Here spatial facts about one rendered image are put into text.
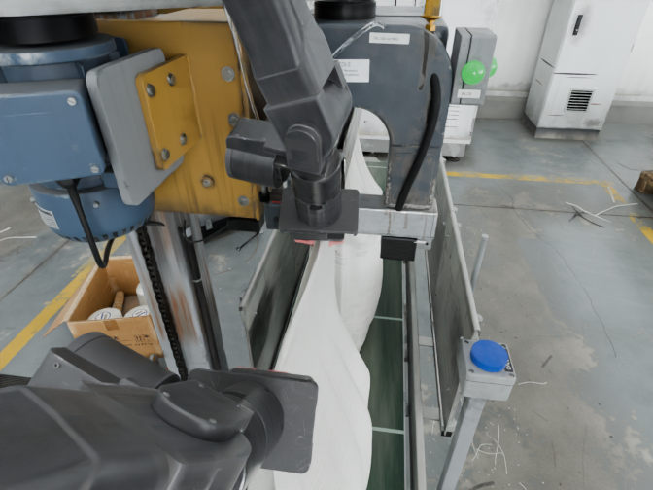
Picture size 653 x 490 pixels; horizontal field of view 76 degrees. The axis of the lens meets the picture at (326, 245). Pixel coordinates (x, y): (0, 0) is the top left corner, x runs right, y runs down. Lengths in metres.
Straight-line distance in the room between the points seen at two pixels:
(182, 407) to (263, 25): 0.29
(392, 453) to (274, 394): 0.87
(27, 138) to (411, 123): 0.47
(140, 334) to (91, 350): 1.63
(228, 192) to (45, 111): 0.34
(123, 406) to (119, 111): 0.42
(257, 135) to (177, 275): 0.58
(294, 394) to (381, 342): 1.08
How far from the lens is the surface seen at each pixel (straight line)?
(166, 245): 0.95
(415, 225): 0.73
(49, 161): 0.53
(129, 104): 0.58
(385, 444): 1.20
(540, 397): 1.93
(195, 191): 0.78
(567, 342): 2.19
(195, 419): 0.18
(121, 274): 2.27
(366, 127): 3.54
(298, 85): 0.39
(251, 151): 0.47
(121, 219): 0.64
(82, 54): 0.58
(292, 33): 0.38
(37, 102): 0.51
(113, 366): 0.27
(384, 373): 1.33
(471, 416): 0.91
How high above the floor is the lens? 1.41
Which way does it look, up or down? 35 degrees down
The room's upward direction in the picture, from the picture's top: straight up
